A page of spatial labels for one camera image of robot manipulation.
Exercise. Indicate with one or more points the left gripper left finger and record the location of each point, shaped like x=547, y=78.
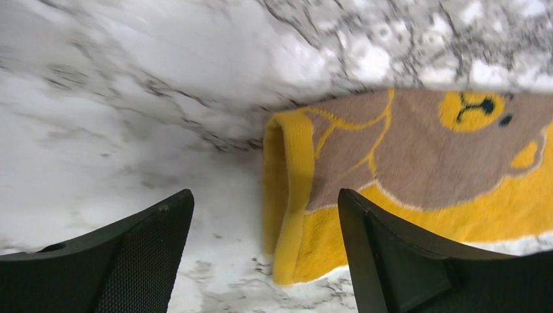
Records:
x=127, y=266

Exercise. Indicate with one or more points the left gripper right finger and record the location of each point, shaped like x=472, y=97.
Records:
x=397, y=266

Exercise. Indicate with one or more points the yellow towel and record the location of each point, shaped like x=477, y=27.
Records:
x=473, y=167

